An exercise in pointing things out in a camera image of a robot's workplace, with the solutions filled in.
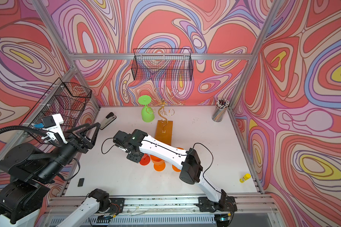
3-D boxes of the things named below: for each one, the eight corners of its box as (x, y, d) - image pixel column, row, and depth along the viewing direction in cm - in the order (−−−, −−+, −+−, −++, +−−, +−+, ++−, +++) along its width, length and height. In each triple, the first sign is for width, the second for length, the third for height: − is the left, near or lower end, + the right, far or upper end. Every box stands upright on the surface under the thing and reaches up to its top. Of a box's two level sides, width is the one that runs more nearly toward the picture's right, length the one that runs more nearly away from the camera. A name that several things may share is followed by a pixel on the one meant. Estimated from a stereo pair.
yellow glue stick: (239, 183, 83) (246, 177, 76) (238, 178, 85) (244, 173, 77) (244, 183, 83) (251, 177, 76) (243, 178, 85) (250, 173, 77)
